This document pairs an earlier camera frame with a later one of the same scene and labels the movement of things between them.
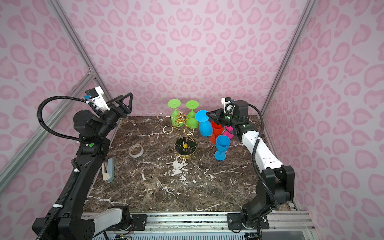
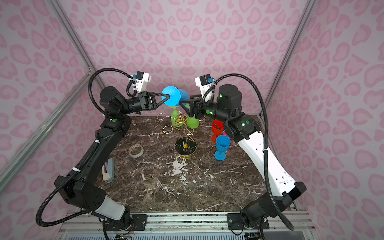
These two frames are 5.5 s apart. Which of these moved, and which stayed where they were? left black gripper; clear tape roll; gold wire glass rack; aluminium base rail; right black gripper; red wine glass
Moved: right black gripper; left black gripper
Stayed: red wine glass; gold wire glass rack; clear tape roll; aluminium base rail
